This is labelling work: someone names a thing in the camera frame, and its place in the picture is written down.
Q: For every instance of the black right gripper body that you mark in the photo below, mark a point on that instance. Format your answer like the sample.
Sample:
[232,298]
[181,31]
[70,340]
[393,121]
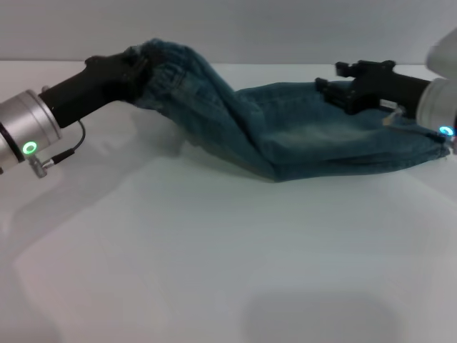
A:
[389,87]

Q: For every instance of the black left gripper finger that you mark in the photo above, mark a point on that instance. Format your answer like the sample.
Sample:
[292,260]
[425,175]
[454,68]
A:
[137,57]

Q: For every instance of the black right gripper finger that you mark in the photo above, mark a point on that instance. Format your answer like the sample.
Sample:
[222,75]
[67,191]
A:
[335,94]
[346,68]

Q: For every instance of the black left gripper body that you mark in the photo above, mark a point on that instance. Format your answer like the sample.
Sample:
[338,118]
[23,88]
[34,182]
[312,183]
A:
[93,85]

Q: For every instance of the blue denim shorts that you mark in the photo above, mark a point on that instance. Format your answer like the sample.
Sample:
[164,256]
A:
[303,143]

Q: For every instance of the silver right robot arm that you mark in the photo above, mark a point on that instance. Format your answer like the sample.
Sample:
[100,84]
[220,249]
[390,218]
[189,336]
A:
[439,103]

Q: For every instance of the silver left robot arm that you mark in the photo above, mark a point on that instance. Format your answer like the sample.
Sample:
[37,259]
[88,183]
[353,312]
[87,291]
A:
[25,128]

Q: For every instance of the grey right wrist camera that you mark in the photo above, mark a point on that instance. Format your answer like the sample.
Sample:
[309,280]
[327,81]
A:
[444,53]

